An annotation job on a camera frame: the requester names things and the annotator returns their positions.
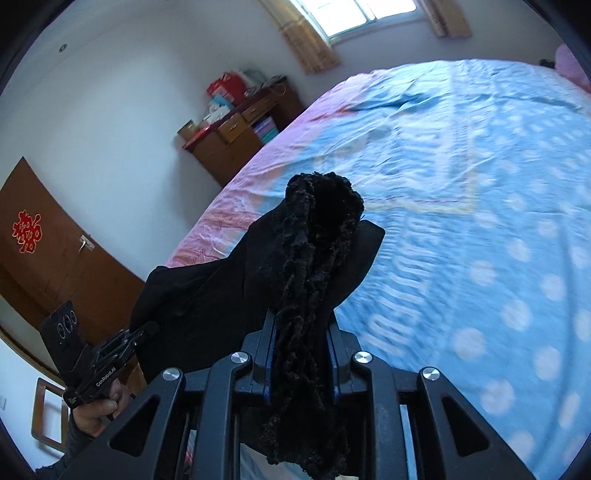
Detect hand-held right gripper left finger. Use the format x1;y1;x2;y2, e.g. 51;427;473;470
60;307;279;480

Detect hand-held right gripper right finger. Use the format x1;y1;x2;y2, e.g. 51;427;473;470
325;318;536;480

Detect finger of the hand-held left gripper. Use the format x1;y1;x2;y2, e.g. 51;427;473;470
92;320;161;370

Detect black pants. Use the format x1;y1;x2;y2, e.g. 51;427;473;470
130;171;386;478

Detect person's left forearm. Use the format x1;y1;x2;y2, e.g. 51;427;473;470
34;413;109;480

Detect person's left hand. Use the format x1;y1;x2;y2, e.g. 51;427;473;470
69;381;132;437

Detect brown wooden door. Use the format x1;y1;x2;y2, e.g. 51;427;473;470
0;157;146;370

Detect wooden chair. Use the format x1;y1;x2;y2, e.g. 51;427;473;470
31;377;70;455

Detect red paper door decoration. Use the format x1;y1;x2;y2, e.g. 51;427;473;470
11;210;42;254

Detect wooden desk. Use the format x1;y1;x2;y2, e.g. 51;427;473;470
181;76;305;188

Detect blue dotted bed sheet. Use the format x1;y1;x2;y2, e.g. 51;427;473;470
164;58;591;480

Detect stack of pastel boxes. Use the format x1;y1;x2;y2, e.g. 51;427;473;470
254;117;280;144

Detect red bag on desk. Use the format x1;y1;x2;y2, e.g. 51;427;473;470
206;71;247;104

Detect yellow curtain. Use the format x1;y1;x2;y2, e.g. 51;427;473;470
422;0;474;38
261;0;342;75

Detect window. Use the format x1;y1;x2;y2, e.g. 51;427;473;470
288;0;423;44

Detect pink floral pillow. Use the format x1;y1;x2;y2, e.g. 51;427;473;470
554;44;591;93

